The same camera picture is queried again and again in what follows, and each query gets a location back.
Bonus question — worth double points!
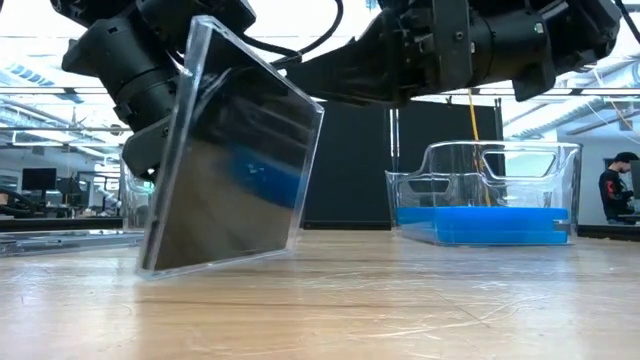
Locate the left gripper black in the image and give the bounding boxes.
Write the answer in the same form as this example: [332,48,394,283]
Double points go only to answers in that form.
[62,17,189,182]

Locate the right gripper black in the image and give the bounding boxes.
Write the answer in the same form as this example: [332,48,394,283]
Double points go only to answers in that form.
[284,0,476,107]

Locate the black curtain screen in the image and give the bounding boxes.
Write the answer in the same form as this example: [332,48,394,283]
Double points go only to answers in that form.
[302,97,504,231]

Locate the black computer monitor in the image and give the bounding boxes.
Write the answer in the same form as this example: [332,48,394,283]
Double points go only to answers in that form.
[20,168,58,192]

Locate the person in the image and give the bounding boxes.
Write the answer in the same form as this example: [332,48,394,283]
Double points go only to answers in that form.
[598,151,640,225]

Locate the black looped gripper cable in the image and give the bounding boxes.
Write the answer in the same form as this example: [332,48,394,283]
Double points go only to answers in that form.
[239,0,346,69]

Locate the yellow hanging cable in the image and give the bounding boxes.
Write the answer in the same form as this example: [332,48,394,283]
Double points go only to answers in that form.
[467,89,494,209]

